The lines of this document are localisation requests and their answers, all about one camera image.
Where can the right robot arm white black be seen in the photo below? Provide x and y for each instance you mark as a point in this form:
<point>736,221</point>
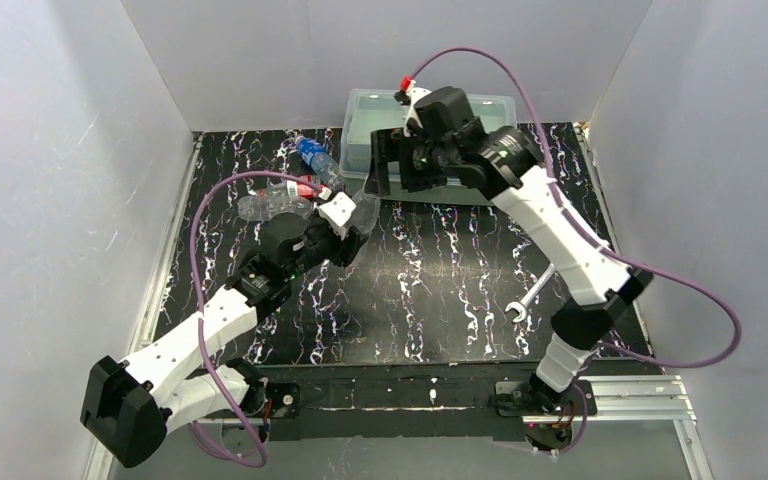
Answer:
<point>442,138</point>

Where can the aluminium frame rail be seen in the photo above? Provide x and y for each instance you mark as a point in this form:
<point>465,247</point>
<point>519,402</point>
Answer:
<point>419,402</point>

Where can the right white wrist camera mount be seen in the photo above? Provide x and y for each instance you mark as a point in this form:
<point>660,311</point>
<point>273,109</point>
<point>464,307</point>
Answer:
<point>408,95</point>

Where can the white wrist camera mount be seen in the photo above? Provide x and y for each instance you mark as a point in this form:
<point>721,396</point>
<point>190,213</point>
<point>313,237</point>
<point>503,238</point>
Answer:
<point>408,95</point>
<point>337,208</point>

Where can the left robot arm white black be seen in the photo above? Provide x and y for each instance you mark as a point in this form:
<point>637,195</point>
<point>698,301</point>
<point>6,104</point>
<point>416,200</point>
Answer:
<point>131,405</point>

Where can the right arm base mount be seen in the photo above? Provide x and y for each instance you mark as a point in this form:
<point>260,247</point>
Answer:
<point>553,421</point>

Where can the clear unlabelled plastic bottle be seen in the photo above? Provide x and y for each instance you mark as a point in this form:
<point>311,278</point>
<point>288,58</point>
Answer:
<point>364,218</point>

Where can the blue label plastic bottle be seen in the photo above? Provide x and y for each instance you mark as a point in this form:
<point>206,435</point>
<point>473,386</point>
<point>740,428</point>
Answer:
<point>320,162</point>

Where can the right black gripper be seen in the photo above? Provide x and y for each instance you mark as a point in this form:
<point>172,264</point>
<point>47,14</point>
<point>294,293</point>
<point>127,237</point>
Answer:
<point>399,162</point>

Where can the red label plastic bottle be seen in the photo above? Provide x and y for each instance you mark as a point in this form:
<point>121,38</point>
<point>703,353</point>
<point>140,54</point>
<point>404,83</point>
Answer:
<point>288,189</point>

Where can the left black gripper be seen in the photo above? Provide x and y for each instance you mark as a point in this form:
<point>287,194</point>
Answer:
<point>347,244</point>

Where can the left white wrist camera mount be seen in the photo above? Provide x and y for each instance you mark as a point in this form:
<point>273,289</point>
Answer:
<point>337,208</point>

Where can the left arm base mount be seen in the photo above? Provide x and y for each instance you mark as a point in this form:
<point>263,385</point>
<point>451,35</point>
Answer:
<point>278,400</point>

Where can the translucent plastic storage box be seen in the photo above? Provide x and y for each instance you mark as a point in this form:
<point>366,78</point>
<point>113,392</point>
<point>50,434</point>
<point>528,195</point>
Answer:
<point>369,110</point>

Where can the silver open-end wrench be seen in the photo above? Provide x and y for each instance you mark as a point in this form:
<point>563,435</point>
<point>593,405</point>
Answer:
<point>520,307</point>

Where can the clear crumpled plastic bottle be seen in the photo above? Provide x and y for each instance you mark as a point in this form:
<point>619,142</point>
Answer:
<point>260,209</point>

